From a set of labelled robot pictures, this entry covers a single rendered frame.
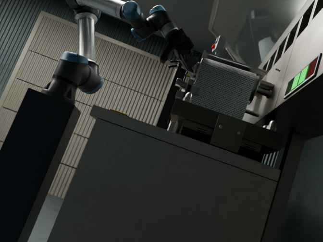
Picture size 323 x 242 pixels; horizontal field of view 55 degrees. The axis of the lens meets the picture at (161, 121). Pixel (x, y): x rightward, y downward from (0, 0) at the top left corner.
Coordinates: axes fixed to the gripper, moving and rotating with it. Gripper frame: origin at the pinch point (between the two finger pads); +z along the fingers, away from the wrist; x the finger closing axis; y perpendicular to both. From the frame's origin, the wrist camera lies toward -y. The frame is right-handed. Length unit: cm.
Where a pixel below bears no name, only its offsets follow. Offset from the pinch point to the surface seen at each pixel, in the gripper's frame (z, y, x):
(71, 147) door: -76, -134, 301
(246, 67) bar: 7.2, 31.6, 21.5
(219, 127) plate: 31.1, -8.4, -30.3
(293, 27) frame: 7, 50, -4
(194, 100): 14.3, -6.6, -8.1
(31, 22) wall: -267, -98, 284
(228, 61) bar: -0.4, 25.2, 21.6
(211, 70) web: 6.6, 6.4, -8.1
